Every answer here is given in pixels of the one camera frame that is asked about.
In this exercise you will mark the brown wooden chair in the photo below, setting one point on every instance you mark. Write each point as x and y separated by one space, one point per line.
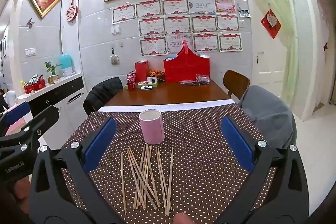
235 81

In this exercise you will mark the white black sideboard cabinet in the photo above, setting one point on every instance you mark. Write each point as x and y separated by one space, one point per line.
60 100

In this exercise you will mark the white wall switch plate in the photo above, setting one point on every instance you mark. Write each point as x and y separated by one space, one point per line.
30 51

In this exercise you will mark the orange snack packets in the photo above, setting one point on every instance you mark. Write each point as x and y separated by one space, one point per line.
155 73

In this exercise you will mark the red soda can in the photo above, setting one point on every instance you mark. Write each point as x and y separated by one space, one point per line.
130 76
134 72
130 84

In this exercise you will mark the teal white humidifier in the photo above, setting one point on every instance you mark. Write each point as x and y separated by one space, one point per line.
67 64

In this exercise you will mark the red gift box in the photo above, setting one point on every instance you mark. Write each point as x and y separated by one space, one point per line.
141 70

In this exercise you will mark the black jacket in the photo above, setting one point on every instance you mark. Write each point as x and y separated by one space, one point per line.
103 94

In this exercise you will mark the green tray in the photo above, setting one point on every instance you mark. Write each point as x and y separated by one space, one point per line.
155 84

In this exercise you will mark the white double wall switch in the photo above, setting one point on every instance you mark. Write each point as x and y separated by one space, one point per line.
115 29

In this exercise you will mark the person's right hand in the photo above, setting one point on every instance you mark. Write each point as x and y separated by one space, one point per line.
182 218

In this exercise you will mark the white door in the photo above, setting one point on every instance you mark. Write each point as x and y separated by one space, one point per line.
262 77

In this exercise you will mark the blue white box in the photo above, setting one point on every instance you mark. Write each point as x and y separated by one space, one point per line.
170 57

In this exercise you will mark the pink cup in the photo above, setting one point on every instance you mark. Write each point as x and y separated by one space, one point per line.
152 125

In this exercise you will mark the group of award certificates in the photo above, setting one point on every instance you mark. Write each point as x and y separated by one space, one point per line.
151 26

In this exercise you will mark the bunch of wooden chopsticks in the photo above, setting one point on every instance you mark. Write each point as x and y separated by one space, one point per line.
143 174

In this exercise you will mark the red basket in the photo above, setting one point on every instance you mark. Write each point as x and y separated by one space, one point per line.
186 66

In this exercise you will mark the white black small box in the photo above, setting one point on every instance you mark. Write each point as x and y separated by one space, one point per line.
151 80

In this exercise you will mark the clear bag with dark items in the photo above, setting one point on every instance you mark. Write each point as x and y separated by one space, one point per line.
202 79

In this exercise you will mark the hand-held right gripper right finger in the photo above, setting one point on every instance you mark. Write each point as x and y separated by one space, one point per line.
237 140

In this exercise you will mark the red diamond heart decoration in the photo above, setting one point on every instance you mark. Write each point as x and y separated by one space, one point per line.
271 23

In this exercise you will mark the person's left hand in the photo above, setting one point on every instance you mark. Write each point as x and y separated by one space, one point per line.
22 192

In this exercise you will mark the hanging beaded charm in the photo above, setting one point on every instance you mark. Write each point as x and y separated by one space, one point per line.
114 58

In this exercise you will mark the small photo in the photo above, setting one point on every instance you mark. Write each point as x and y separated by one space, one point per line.
244 12

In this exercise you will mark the black white patterned bag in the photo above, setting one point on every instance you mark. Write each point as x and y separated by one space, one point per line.
35 79

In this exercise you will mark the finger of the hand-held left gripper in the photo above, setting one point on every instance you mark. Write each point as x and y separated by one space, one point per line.
44 119
17 112

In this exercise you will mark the red paper-cut fan ornament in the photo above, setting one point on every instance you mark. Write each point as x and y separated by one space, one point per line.
71 12

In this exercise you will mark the white oval device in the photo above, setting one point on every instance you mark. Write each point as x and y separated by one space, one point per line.
146 87

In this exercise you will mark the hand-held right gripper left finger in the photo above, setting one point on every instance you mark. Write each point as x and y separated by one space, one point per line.
101 142

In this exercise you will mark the small potted plant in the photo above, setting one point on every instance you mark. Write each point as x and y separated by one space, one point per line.
52 70

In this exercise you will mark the red box with gold print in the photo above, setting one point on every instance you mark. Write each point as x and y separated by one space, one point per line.
34 87

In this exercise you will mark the butterfly wall sticker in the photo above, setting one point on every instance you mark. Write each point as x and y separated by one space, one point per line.
30 22

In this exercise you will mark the brown polka dot tablecloth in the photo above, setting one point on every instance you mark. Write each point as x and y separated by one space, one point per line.
199 161

